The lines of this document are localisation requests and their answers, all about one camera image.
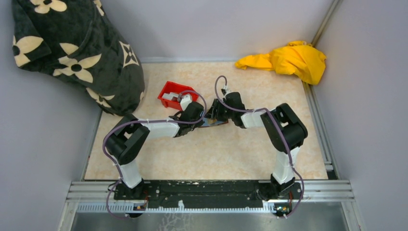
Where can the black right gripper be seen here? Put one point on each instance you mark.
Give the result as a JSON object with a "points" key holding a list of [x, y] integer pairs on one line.
{"points": [[214, 114]]}

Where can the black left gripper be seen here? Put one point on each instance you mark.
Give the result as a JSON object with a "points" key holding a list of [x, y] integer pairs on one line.
{"points": [[197, 124]]}

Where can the brown leather card holder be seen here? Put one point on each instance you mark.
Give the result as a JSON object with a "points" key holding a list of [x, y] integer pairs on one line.
{"points": [[207, 123]]}

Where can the grey cards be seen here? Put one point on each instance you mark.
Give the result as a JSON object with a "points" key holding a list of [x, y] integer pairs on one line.
{"points": [[172, 96]]}

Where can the red plastic bin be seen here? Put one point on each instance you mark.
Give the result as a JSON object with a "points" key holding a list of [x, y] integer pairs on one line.
{"points": [[186, 95]]}

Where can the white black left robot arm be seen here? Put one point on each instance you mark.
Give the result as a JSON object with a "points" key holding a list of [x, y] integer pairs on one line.
{"points": [[124, 142]]}

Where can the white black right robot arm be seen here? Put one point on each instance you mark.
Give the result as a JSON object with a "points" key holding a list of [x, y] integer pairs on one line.
{"points": [[284, 128]]}

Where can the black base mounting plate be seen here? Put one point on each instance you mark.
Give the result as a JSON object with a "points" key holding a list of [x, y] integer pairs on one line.
{"points": [[204, 194]]}

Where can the yellow crumpled cloth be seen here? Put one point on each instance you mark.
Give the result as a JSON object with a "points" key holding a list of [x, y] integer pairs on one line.
{"points": [[296, 58]]}

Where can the black floral plush blanket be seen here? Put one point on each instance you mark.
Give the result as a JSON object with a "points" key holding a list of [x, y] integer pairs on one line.
{"points": [[75, 42]]}

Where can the aluminium frame rail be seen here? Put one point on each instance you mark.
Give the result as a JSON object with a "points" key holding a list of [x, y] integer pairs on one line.
{"points": [[313, 190]]}

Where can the white slotted cable duct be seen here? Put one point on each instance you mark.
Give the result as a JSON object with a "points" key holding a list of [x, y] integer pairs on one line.
{"points": [[122, 207]]}

